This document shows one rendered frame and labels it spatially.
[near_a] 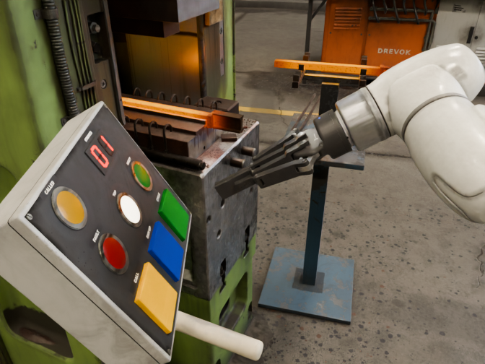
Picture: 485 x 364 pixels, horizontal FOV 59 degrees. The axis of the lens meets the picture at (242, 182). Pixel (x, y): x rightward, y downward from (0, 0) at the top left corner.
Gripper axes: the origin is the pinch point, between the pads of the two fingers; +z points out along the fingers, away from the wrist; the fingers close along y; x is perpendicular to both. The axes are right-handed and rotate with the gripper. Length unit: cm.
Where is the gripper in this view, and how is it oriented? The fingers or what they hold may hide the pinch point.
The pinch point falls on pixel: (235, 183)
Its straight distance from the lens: 75.1
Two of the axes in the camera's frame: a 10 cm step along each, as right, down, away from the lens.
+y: -0.2, -5.2, 8.5
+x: -5.0, -7.4, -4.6
